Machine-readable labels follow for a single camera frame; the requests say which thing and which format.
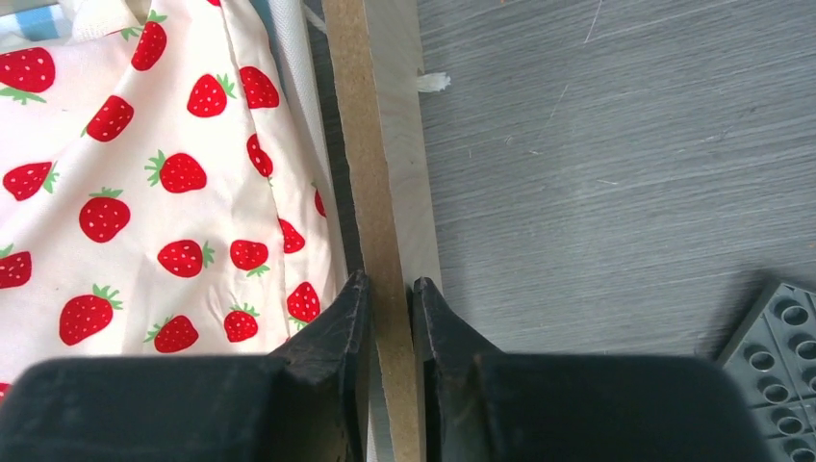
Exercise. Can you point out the wooden pet bed frame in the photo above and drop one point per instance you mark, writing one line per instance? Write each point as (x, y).
(376, 53)

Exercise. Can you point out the black perforated pad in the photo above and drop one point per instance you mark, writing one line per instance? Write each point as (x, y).
(771, 358)

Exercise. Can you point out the strawberry print ruffled blanket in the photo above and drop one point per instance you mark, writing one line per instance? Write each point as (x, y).
(164, 188)

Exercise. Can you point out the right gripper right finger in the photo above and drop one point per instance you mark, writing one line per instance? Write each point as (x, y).
(484, 404)

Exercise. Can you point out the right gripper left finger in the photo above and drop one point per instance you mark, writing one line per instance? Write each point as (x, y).
(305, 401)

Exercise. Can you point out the blue striped mattress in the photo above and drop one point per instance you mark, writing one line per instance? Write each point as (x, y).
(28, 23)

